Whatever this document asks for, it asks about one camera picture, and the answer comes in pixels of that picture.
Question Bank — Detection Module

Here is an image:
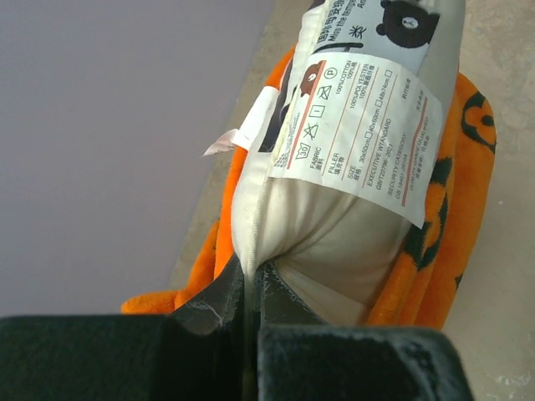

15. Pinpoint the white pillow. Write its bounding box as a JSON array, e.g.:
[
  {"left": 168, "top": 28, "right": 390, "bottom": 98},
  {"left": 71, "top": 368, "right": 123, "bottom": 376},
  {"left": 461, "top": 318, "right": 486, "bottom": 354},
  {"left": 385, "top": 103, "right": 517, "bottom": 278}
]
[{"left": 219, "top": 1, "right": 466, "bottom": 325}]

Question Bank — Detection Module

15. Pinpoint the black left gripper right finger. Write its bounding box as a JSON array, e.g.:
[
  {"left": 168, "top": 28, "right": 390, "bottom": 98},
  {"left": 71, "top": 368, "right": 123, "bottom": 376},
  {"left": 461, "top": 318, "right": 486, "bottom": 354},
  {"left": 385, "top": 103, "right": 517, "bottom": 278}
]
[{"left": 255, "top": 262, "right": 474, "bottom": 400}]

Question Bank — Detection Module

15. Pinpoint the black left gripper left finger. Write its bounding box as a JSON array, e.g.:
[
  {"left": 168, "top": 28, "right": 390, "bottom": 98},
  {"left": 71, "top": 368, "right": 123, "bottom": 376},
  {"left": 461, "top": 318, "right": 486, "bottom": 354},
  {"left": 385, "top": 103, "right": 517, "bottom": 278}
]
[{"left": 1, "top": 257, "right": 243, "bottom": 400}]

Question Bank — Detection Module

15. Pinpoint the orange patterned pillowcase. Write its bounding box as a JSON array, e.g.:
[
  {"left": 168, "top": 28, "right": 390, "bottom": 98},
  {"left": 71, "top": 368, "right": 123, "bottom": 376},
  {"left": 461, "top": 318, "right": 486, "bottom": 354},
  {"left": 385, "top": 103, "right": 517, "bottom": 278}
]
[{"left": 120, "top": 45, "right": 498, "bottom": 329}]

